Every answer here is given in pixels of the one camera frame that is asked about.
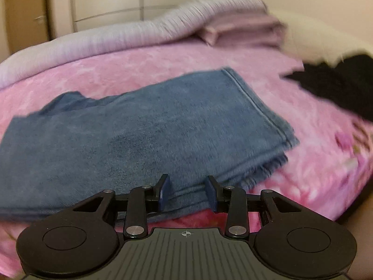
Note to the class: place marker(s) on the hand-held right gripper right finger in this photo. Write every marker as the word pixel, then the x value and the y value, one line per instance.
pixel 211 195

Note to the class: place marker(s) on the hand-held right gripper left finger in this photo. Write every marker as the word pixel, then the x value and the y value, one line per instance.
pixel 165 194

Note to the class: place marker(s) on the blue denim jeans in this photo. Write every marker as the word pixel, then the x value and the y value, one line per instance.
pixel 145 128

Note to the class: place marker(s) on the pink fleece blanket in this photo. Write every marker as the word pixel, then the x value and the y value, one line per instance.
pixel 291 157

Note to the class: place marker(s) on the grey ribbed duvet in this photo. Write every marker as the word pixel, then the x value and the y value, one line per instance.
pixel 116 38

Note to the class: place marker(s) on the black cloth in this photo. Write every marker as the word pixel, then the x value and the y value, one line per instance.
pixel 338 84

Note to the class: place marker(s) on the folded pink pillowcase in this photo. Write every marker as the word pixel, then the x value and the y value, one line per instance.
pixel 242 29

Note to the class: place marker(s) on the cream blanket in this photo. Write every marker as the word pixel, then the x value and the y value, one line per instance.
pixel 314 35

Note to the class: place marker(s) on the wooden door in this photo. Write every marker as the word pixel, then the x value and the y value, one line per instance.
pixel 26 14

